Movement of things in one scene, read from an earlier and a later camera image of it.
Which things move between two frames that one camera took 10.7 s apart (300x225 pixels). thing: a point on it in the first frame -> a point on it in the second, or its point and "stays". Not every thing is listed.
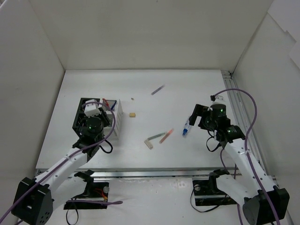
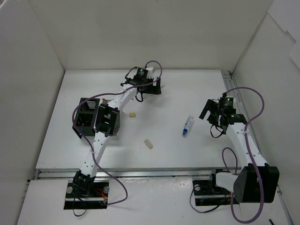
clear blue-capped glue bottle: (186, 128) stays
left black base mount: (93, 191) stays
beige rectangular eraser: (148, 144) stays
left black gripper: (78, 117) -> (154, 87)
